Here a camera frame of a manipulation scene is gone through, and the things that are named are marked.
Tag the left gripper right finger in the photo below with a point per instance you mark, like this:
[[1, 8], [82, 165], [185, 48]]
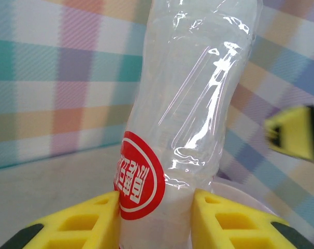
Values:
[[237, 228]]

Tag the red label water bottle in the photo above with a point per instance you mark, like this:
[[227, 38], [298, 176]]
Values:
[[185, 103]]

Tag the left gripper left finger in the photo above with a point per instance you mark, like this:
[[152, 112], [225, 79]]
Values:
[[76, 228]]

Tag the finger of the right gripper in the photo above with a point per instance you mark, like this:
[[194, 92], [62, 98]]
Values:
[[294, 132]]

